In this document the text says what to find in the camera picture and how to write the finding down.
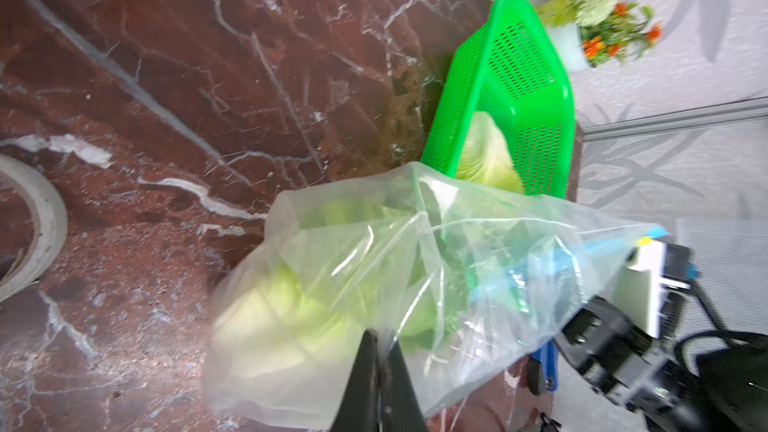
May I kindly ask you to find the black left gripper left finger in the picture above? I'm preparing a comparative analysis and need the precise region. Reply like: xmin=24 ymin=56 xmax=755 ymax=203
xmin=330 ymin=331 xmax=379 ymax=432

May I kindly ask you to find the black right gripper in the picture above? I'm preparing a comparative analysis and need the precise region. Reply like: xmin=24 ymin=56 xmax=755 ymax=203
xmin=554 ymin=296 xmax=678 ymax=413

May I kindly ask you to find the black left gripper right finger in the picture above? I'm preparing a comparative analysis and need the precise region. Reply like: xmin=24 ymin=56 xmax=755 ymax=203
xmin=379 ymin=342 xmax=428 ymax=432

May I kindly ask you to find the clear zip-top bag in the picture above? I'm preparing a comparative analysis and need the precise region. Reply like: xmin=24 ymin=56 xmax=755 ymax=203
xmin=203 ymin=162 xmax=661 ymax=430

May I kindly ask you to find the chinese cabbage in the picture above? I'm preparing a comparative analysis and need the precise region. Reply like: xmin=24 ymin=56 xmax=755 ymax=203
xmin=210 ymin=197 xmax=469 ymax=378
xmin=455 ymin=111 xmax=524 ymax=194

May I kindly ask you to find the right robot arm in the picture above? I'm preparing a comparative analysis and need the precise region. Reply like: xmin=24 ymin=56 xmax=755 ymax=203
xmin=555 ymin=282 xmax=767 ymax=431

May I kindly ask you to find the green plastic basket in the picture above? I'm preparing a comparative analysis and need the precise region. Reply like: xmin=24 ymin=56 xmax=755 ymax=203
xmin=421 ymin=0 xmax=576 ymax=198

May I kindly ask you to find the potted flower plant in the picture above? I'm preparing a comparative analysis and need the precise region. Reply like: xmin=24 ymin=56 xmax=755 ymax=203
xmin=535 ymin=0 xmax=663 ymax=73

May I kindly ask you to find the clear tape roll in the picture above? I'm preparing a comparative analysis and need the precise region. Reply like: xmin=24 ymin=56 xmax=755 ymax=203
xmin=1 ymin=155 xmax=68 ymax=301

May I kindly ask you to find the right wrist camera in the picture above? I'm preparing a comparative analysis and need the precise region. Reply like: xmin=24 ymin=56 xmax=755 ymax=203
xmin=611 ymin=237 xmax=698 ymax=339

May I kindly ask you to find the aluminium frame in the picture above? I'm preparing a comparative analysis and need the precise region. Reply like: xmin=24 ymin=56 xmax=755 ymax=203
xmin=583 ymin=97 xmax=767 ymax=142

